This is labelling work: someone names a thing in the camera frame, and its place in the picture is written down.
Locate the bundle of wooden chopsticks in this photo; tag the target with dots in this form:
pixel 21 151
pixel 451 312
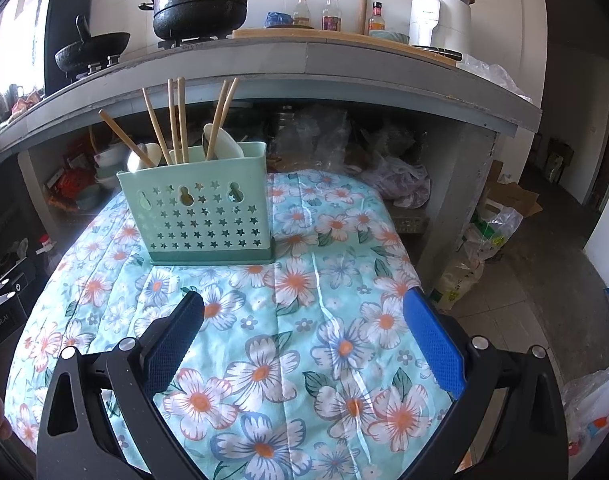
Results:
pixel 181 120

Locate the white plastic spoon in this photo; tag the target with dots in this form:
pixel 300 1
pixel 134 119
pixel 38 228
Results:
pixel 144 157

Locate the purple plastic bag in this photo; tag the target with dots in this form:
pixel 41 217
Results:
pixel 399 182

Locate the red packaging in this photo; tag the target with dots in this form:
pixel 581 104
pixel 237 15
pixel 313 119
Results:
pixel 69 185

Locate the crumpled clear plastic bag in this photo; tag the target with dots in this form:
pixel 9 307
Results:
pixel 494 77

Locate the wooden rolling pin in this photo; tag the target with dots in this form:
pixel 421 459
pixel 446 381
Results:
pixel 362 15

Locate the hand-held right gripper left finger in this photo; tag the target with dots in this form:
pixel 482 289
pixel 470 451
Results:
pixel 172 345

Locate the white air fryer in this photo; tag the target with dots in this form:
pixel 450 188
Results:
pixel 439 20

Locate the white plastic bag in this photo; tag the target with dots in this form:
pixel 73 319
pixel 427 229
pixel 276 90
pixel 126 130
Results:
pixel 592 420

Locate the gas stove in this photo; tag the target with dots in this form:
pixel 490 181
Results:
pixel 194 43

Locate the black appliance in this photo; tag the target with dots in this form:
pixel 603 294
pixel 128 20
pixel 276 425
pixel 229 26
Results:
pixel 67 35

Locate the clear plastic bags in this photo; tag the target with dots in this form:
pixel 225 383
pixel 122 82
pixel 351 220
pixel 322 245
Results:
pixel 309 135

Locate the black pot with metal lid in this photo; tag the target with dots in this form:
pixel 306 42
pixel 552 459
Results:
pixel 199 7

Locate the clear glass bottle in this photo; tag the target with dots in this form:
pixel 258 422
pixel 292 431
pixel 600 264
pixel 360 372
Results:
pixel 301 12

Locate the dark sauce bottle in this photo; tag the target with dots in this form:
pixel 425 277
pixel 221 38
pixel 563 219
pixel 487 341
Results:
pixel 332 12

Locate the white rice sack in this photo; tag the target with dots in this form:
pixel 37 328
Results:
pixel 464 265

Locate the white soup spoon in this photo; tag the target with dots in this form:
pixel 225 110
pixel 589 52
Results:
pixel 229 146

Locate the floral blanket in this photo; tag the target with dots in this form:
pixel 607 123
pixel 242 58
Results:
pixel 284 360

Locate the black wok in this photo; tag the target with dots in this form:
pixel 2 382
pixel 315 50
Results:
pixel 92 52

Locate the red capped sauce bottle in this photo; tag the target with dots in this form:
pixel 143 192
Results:
pixel 377 21

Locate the stack of bowls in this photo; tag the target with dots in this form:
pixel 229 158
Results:
pixel 109 167

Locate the green plastic utensil holder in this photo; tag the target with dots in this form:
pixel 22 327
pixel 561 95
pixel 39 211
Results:
pixel 199 220

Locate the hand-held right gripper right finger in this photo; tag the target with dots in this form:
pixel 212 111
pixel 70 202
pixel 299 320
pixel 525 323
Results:
pixel 434 345

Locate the cardboard box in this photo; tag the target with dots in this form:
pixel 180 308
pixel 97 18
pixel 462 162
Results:
pixel 514 192

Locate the grey concrete counter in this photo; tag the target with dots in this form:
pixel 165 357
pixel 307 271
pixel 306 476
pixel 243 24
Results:
pixel 384 65

